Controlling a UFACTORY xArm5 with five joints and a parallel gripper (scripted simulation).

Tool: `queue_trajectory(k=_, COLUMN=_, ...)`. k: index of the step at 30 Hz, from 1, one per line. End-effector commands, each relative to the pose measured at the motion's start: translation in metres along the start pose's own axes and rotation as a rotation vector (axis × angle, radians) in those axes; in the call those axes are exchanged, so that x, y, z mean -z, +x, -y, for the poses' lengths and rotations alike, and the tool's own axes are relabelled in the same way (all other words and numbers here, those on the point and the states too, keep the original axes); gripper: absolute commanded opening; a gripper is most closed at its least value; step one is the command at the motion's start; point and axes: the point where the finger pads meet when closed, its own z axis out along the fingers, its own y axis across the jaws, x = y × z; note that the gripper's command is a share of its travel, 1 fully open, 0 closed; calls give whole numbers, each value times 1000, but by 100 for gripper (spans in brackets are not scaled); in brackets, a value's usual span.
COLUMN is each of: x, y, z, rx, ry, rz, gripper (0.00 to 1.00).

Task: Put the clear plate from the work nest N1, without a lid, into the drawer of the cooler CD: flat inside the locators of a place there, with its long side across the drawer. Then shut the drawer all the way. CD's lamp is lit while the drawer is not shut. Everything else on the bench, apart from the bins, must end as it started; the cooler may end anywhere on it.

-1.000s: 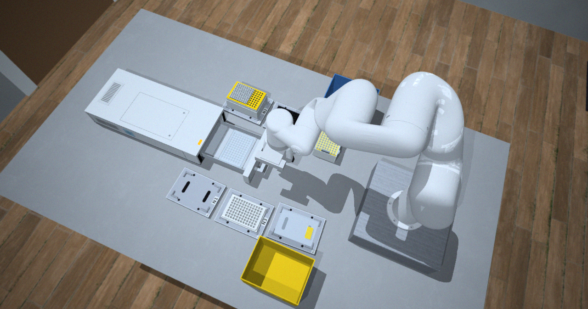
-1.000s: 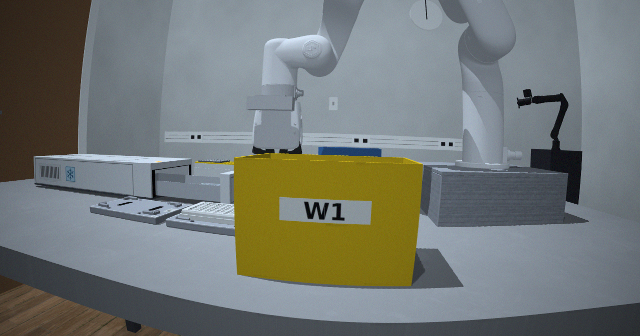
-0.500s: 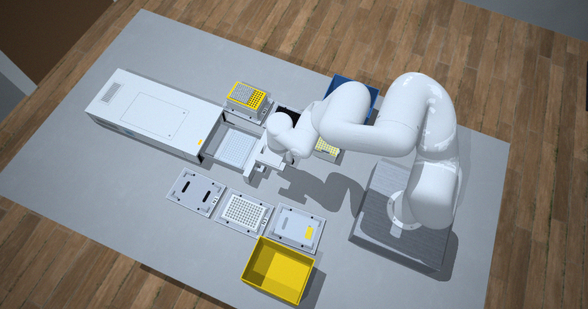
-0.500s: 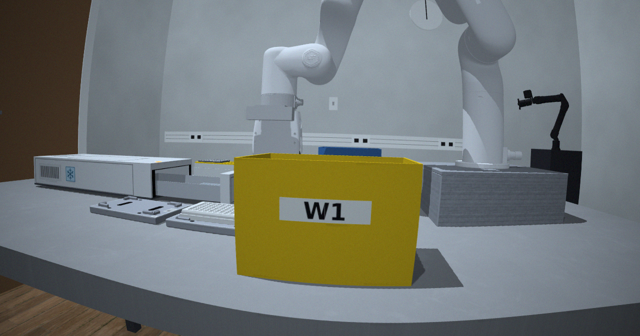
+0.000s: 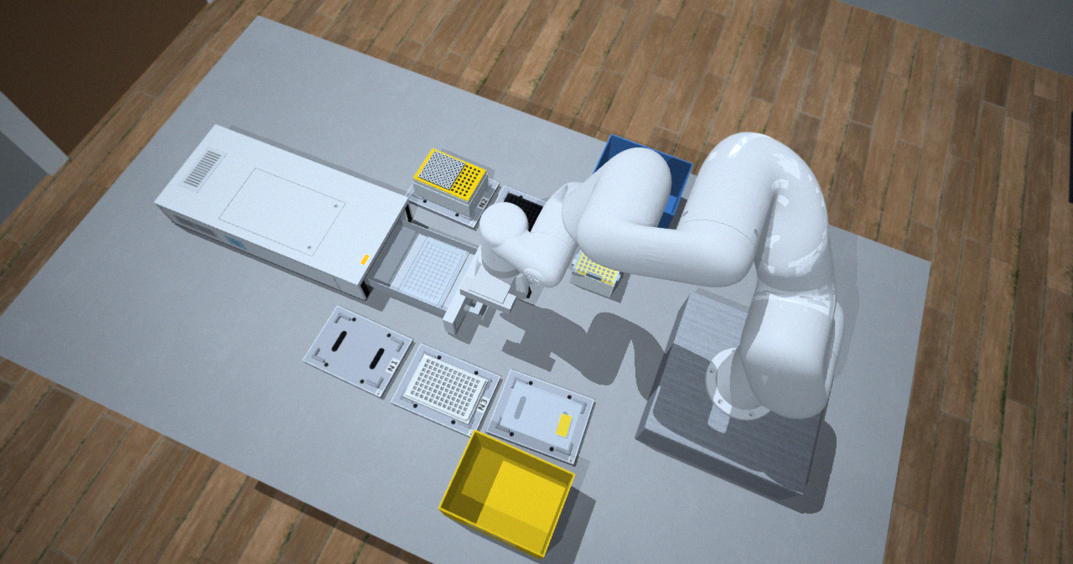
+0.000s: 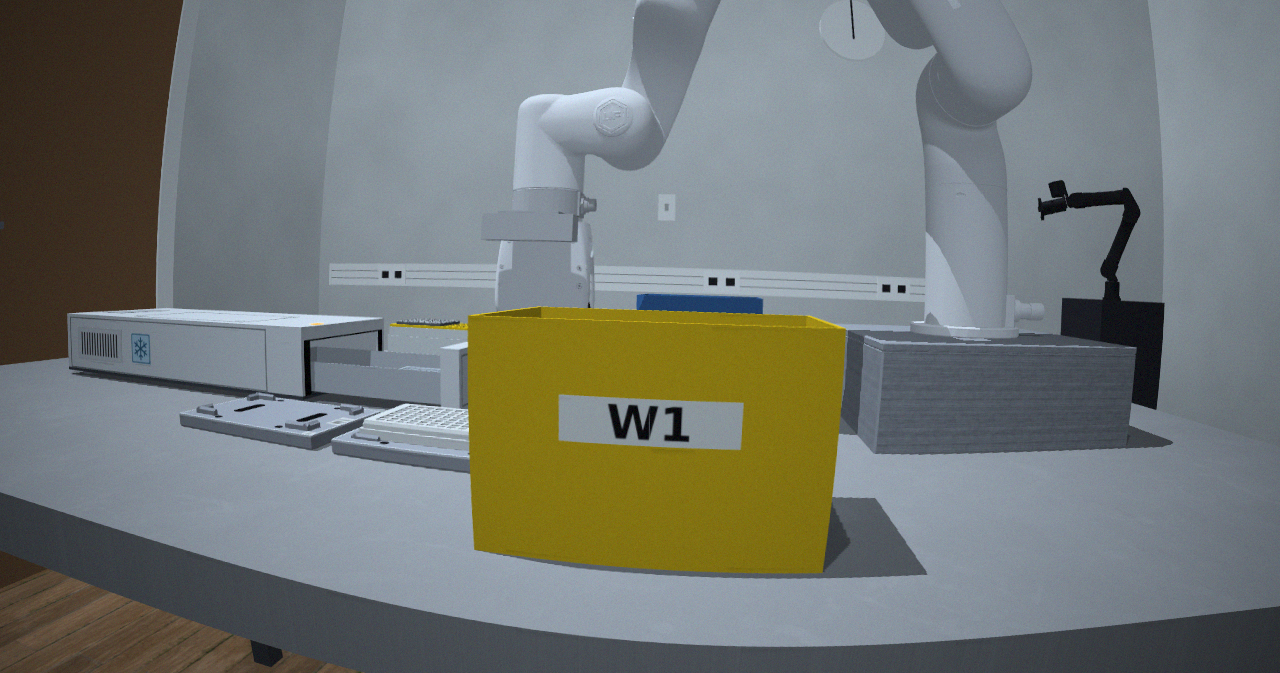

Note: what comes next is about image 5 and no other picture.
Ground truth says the blue open-top bin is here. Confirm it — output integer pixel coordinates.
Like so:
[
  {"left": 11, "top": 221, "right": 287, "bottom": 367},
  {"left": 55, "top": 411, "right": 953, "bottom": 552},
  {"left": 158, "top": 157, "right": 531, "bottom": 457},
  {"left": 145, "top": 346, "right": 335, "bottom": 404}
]
[{"left": 592, "top": 134, "right": 693, "bottom": 229}]

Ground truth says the yellow bin with label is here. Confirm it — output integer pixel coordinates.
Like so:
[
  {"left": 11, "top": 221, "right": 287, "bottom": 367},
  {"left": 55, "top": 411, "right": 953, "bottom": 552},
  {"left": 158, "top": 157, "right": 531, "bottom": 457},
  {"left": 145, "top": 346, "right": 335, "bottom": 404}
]
[{"left": 438, "top": 430, "right": 575, "bottom": 559}]

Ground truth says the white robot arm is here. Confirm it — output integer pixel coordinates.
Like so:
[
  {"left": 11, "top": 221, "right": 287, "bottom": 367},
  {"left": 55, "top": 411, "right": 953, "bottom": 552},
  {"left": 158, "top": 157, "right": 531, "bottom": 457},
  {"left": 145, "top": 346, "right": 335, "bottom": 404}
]
[{"left": 459, "top": 132, "right": 846, "bottom": 421}]

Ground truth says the black microplate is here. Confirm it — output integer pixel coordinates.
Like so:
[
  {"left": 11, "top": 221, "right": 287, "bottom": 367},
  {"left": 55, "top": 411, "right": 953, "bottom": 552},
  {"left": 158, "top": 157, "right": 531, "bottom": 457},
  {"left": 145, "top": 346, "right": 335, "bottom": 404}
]
[{"left": 504, "top": 193, "right": 543, "bottom": 232}]

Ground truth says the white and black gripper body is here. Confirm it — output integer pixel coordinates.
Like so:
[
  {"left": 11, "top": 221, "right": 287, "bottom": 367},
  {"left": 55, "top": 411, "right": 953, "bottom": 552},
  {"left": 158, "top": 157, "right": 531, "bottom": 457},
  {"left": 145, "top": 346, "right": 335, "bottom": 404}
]
[{"left": 474, "top": 249, "right": 533, "bottom": 300}]

